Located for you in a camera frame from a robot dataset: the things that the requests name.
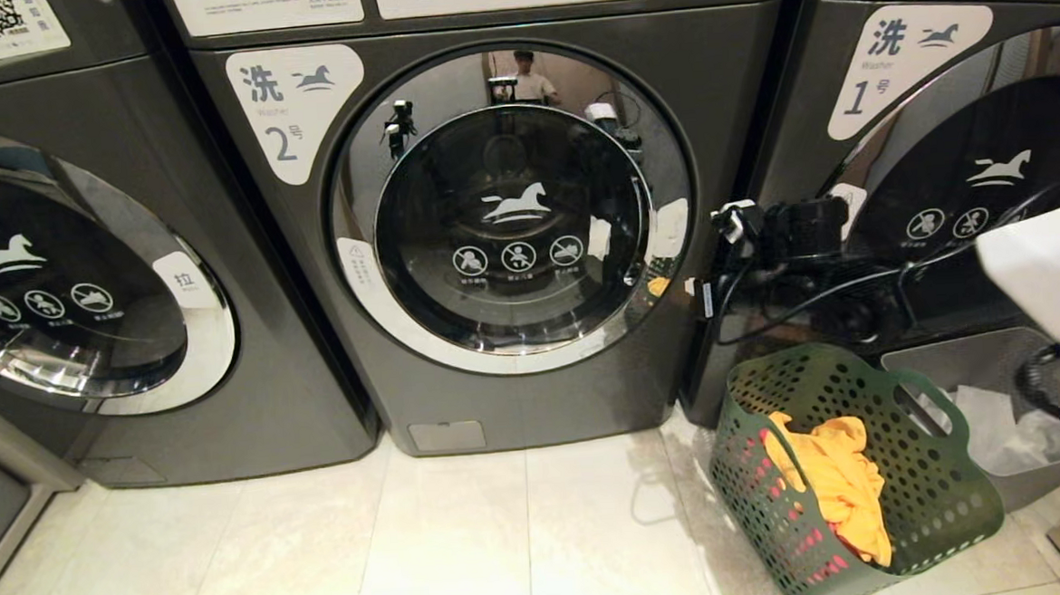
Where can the round glass washer door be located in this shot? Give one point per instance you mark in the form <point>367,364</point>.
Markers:
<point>57,268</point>
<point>509,244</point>
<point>993,137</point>

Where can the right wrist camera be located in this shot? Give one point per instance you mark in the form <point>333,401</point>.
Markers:
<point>737,225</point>

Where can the grey trash bin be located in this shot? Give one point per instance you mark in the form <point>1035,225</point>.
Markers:
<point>1030,489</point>

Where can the dark grey washing machine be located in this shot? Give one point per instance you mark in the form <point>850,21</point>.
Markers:
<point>253,384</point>
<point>791,93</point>
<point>536,406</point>

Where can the grey filter cover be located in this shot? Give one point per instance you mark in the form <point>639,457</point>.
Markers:
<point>447,436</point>

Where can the pink cloth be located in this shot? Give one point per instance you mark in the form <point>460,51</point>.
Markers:
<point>770,490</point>

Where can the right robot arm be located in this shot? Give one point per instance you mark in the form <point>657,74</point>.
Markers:
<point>808,228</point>

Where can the yellow cloth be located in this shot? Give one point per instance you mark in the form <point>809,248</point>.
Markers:
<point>834,481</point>

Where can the white washer number sticker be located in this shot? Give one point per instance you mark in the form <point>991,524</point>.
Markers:
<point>298,110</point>
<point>903,60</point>

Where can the white plastic bag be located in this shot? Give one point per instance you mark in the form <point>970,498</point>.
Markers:
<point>1009,436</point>

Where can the green perforated laundry basket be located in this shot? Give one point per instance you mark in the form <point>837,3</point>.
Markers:
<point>939,494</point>

